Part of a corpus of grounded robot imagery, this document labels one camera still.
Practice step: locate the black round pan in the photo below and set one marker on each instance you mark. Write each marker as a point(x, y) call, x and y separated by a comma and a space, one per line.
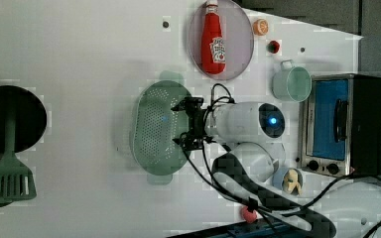
point(31, 117)

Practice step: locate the orange slice toy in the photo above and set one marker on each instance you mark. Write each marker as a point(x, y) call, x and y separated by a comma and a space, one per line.
point(260, 27)

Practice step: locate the green plastic strainer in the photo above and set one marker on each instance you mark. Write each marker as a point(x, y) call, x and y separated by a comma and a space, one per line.
point(155, 127)

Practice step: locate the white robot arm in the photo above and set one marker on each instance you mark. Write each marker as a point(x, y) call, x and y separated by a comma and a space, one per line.
point(249, 173)

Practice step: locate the red ketchup bottle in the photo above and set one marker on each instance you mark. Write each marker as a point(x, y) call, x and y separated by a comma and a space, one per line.
point(212, 47)

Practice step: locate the green slotted spatula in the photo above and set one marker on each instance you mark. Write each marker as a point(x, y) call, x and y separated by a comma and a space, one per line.
point(16, 179)

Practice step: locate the pink toy fruit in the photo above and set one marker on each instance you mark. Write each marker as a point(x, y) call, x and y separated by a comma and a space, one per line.
point(248, 215)

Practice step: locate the black toaster oven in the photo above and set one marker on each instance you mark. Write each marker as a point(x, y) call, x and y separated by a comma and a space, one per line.
point(341, 128)

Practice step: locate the light green mug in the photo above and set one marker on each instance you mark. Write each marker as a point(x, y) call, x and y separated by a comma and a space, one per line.
point(291, 83)

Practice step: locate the pink round plate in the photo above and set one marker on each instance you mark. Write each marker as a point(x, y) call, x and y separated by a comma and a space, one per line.
point(237, 34)

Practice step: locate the red strawberry toy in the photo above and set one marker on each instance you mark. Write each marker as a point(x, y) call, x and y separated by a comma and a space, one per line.
point(273, 47)

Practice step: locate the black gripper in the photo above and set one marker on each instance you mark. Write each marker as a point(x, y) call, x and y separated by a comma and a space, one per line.
point(193, 138)

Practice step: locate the yellow banana peel toy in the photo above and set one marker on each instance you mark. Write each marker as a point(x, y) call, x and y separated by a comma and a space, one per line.
point(291, 182)

